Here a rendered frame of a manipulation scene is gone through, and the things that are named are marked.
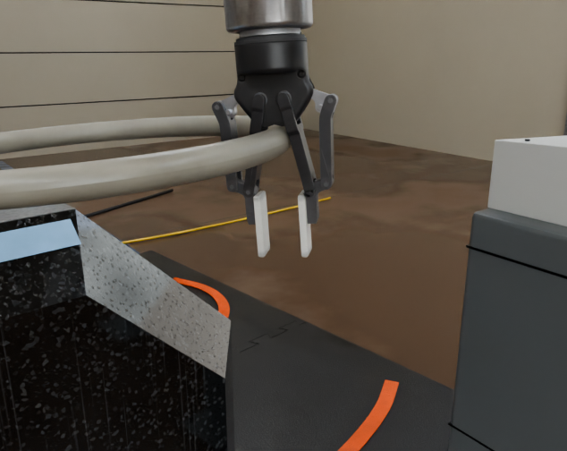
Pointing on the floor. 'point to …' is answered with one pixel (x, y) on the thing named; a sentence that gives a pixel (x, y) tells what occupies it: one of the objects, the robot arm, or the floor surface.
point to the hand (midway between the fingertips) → (283, 225)
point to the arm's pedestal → (520, 337)
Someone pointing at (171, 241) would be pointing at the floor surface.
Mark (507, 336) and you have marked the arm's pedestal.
